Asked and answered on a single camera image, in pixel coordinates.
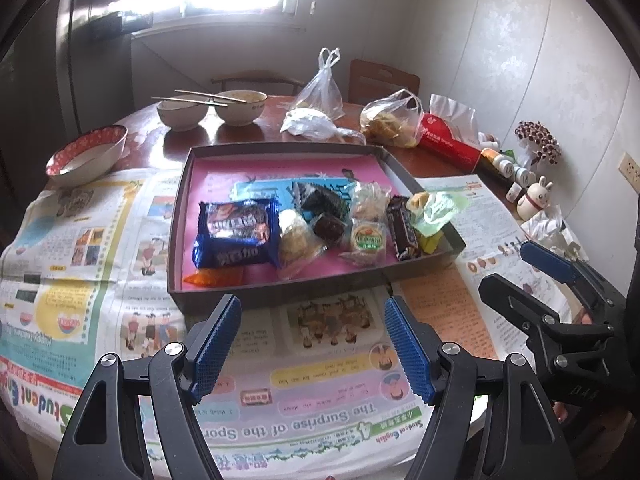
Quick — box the light green snack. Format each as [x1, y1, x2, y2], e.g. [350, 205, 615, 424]
[406, 191, 469, 237]

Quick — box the clear pastry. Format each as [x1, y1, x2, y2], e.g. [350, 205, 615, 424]
[278, 209, 326, 281]

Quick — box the small white bottle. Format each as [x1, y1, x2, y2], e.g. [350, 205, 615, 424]
[506, 182, 523, 204]

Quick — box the white bowl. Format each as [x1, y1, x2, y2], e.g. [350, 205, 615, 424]
[215, 90, 268, 127]
[156, 100, 208, 131]

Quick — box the crumpled clear plastic bag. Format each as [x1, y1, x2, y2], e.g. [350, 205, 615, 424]
[281, 108, 367, 145]

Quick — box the wooden chair back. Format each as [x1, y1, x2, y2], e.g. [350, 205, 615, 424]
[347, 58, 420, 105]

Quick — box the white medicine bottle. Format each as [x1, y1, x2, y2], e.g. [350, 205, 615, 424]
[513, 166, 537, 190]

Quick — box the newspaper left sheet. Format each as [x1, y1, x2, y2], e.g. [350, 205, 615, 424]
[1, 173, 432, 479]

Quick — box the wooden chopstick on right bowl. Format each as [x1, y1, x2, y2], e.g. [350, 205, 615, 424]
[174, 89, 247, 104]

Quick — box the newspaper sheet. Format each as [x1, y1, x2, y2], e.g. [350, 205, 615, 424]
[1, 173, 432, 479]
[394, 176, 572, 363]

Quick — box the white bowl right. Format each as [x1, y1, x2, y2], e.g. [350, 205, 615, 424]
[215, 90, 268, 127]

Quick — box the wall power outlet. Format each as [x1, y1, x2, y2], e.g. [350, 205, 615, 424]
[618, 152, 640, 194]

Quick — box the Snickers chocolate bar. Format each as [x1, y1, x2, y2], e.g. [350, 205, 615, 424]
[386, 195, 421, 261]

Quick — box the black triangular snack pack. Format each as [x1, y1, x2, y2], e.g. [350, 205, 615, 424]
[292, 181, 348, 221]

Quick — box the wooden chopstick on left bowl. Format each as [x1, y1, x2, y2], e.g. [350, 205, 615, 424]
[151, 96, 228, 108]

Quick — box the white bowl left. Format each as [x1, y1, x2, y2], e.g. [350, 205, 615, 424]
[156, 100, 208, 131]

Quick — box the white rabbit figurine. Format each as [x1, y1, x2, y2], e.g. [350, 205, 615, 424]
[516, 176, 553, 221]

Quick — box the blue Oreo cookie pack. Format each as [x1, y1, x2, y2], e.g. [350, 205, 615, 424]
[192, 197, 280, 270]

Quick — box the plastic bag with yellow food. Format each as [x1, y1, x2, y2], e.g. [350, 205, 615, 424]
[359, 89, 424, 148]

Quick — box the crumpled white tissue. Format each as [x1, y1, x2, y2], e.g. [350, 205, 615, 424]
[521, 205, 589, 261]

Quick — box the tied clear plastic bag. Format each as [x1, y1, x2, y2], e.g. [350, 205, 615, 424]
[291, 48, 344, 120]

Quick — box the yellow snack packet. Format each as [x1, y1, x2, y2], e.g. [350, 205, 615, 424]
[416, 231, 444, 255]

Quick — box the round green label pastry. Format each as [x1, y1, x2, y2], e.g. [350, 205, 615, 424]
[340, 218, 387, 266]

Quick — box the red tissue pack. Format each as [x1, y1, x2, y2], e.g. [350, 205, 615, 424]
[420, 94, 482, 172]

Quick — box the wooden chair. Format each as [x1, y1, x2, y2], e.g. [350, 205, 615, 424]
[210, 70, 305, 96]
[347, 58, 420, 105]

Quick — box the dark refrigerator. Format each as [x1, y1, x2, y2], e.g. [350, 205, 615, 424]
[0, 0, 134, 201]

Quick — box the wooden chopstick on bowl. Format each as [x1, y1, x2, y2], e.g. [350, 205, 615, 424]
[151, 96, 228, 108]
[174, 89, 247, 104]

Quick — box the red dotted bowl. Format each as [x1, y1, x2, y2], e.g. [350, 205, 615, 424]
[46, 125, 128, 188]

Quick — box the clear round cake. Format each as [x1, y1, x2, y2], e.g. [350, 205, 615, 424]
[349, 182, 392, 223]

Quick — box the grey cardboard tray box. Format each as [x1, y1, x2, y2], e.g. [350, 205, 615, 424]
[167, 142, 464, 316]

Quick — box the orange cap medicine bottle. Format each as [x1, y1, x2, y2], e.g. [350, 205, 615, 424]
[480, 148, 514, 179]

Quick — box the newspaper right sheet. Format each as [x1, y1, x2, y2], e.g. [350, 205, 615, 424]
[394, 176, 572, 363]

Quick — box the dark brown cake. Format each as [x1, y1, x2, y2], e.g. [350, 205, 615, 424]
[310, 212, 346, 247]

